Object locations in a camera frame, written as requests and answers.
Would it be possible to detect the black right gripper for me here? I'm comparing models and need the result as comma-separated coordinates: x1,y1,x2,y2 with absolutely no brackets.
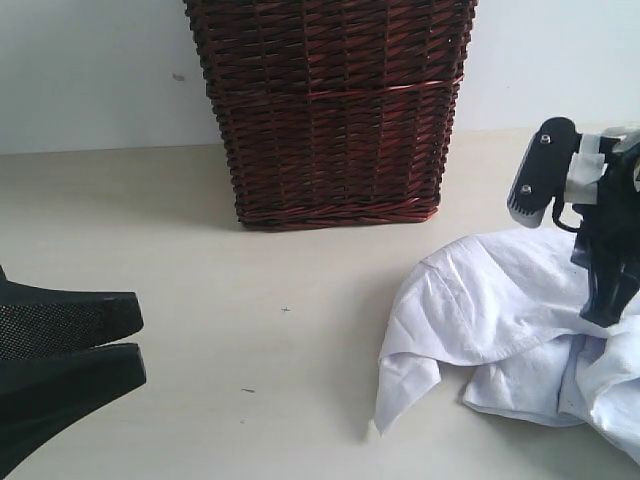
574,149,639,327

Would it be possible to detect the white t-shirt with red logo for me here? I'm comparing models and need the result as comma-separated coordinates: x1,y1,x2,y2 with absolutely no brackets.
373,229,639,458

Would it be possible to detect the dark brown wicker basket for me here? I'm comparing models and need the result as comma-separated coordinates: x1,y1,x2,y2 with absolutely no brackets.
185,0,476,231

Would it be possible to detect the black right camera cable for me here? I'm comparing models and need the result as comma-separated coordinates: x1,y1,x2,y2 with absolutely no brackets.
549,194,584,232

